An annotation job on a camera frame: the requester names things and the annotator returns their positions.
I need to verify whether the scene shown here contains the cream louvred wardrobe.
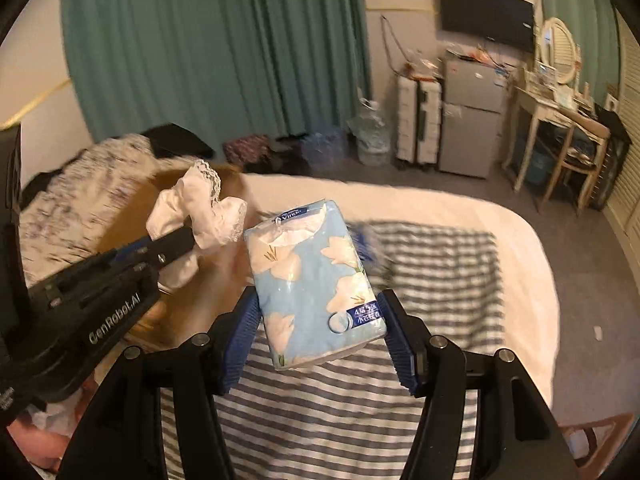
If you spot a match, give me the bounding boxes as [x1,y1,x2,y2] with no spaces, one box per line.
[597,10,640,261]

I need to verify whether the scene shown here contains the white lace cloth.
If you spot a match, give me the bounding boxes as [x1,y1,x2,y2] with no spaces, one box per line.
[146,158,248,291]

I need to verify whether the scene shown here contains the person's left hand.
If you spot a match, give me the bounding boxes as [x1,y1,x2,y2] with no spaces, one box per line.
[7,395,88,473]

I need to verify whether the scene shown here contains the wall cable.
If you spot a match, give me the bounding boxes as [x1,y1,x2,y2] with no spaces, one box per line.
[380,15,416,76]

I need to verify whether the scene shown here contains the black wall television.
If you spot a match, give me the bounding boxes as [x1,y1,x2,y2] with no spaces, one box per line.
[439,0,535,54]

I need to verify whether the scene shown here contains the blue floral tissue pack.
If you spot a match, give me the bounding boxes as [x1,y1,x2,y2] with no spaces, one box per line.
[243,199,388,372]

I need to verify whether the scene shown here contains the clear plastic bag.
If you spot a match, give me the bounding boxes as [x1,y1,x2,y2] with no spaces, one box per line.
[400,47,443,81]

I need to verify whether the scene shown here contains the floral white blanket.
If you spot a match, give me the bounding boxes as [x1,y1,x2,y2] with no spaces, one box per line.
[17,132,166,283]

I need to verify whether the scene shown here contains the white bed mattress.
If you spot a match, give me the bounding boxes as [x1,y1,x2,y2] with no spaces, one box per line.
[240,172,560,411]

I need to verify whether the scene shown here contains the dark patterned bag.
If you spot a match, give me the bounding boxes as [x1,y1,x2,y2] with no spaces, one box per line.
[222,134,273,166]

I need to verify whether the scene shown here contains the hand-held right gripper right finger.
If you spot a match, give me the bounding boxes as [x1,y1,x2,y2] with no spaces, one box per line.
[378,289,576,480]

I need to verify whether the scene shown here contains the narrow teal curtain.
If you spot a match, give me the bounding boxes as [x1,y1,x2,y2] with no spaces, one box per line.
[537,0,621,91]

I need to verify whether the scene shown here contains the oval white mirror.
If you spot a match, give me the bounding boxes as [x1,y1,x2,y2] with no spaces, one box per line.
[537,17,581,86]

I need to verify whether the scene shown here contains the wooden stool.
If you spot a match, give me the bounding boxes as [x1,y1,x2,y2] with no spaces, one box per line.
[557,410,638,480]

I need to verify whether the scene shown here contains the blue bucket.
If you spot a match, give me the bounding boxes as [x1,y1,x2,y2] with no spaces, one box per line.
[525,147,556,186]

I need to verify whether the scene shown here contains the white suitcase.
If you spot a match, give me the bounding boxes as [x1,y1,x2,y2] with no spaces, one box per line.
[395,76,443,171]

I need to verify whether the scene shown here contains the brown cardboard box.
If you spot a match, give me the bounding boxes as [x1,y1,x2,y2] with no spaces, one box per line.
[100,162,261,356]

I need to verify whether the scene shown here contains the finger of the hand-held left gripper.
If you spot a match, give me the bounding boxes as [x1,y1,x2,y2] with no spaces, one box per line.
[145,227,196,268]
[102,240,151,263]

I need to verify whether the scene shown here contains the cream dressing table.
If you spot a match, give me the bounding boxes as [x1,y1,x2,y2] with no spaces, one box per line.
[501,67,596,193]

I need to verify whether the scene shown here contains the black clothing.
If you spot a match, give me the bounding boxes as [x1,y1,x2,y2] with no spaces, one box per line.
[140,122,216,158]

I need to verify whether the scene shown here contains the black bag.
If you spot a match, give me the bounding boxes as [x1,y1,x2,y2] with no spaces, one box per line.
[595,102,632,146]

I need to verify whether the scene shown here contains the blue plastic basket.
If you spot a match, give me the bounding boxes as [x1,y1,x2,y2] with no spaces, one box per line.
[301,130,348,170]

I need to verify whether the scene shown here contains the large clear water jug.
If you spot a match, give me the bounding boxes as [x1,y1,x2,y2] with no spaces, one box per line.
[352,100,392,167]

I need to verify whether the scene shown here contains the grey fridge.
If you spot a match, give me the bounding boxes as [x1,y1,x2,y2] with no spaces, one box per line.
[437,55,510,180]

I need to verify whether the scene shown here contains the grey checkered blanket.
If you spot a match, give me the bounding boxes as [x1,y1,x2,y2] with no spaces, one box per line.
[160,220,501,480]

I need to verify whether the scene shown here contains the wooden chair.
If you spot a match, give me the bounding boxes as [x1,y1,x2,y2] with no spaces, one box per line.
[542,110,612,216]

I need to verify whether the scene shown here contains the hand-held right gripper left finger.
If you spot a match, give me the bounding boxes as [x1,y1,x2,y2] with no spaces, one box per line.
[57,287,263,480]

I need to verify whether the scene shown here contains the wide teal curtain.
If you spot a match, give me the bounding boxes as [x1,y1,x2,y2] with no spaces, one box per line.
[60,0,371,148]

